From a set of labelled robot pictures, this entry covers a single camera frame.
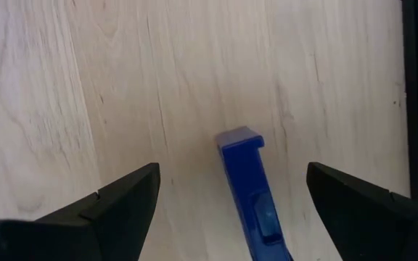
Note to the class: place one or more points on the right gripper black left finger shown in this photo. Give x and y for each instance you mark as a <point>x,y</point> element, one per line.
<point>122,217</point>

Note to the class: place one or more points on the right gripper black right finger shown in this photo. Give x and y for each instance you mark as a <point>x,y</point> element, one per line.
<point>368,224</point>

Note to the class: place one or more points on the dark blue rectangular gadget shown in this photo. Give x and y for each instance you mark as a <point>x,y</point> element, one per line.
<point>249,181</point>

